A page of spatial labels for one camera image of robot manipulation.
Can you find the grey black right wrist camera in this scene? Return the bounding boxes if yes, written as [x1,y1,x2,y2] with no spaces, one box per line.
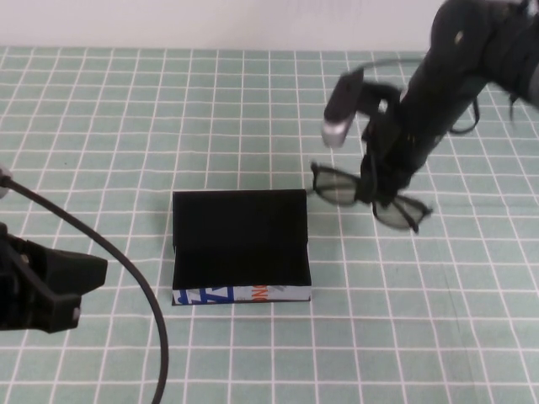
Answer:
[320,69,366,148]

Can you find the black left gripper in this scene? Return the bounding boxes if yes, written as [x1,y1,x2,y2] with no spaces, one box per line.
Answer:
[0,221,109,335]

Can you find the green white grid tablecloth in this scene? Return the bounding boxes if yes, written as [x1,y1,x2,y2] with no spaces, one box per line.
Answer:
[0,45,539,404]

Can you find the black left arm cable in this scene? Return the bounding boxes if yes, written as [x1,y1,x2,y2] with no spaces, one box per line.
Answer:
[0,174,170,404]

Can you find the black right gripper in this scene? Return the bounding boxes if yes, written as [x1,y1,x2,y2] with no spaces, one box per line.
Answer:
[357,98,443,205]

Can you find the black framed glasses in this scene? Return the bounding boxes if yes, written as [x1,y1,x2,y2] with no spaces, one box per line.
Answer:
[310,162,434,235]

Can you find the black printed glasses case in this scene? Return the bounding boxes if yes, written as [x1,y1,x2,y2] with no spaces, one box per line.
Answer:
[170,189,313,306]

